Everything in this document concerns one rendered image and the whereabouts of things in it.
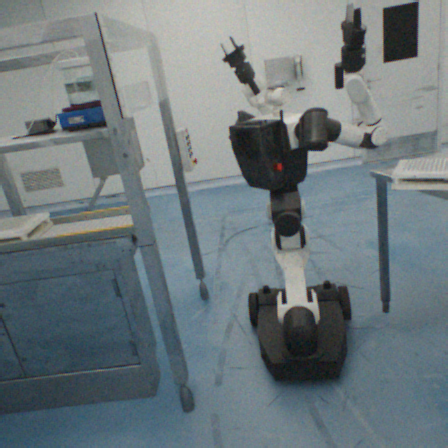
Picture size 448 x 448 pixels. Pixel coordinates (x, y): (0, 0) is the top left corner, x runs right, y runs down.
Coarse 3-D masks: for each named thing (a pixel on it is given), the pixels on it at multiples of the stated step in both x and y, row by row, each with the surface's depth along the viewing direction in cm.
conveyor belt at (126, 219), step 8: (112, 216) 195; (120, 216) 193; (128, 216) 191; (64, 224) 195; (72, 224) 194; (80, 224) 192; (88, 224) 190; (96, 224) 188; (104, 224) 186; (112, 224) 184; (120, 224) 182; (48, 232) 188; (56, 232) 186; (64, 232) 185; (80, 240) 172; (136, 240) 171; (24, 248) 174
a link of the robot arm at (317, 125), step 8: (312, 112) 157; (320, 112) 156; (304, 120) 160; (312, 120) 156; (320, 120) 156; (328, 120) 158; (336, 120) 161; (304, 128) 159; (312, 128) 156; (320, 128) 155; (328, 128) 157; (336, 128) 159; (304, 136) 158; (312, 136) 155; (320, 136) 154; (328, 136) 159; (336, 136) 160
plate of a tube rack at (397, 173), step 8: (400, 160) 195; (440, 160) 184; (400, 168) 183; (424, 168) 177; (392, 176) 177; (400, 176) 176; (408, 176) 174; (416, 176) 172; (424, 176) 171; (432, 176) 169; (440, 176) 168
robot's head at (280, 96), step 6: (270, 90) 176; (276, 90) 171; (282, 90) 168; (288, 90) 170; (270, 96) 174; (276, 96) 170; (282, 96) 168; (288, 96) 170; (270, 102) 176; (276, 102) 172; (282, 102) 169; (288, 102) 171; (276, 108) 174; (282, 108) 173
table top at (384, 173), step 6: (444, 150) 223; (426, 156) 219; (432, 156) 217; (438, 156) 215; (444, 156) 213; (378, 168) 214; (384, 168) 211; (390, 168) 210; (372, 174) 212; (378, 174) 207; (384, 174) 203; (390, 174) 201; (384, 180) 203; (390, 180) 199; (426, 192) 178; (432, 192) 174; (438, 192) 171; (444, 192) 168; (444, 198) 169
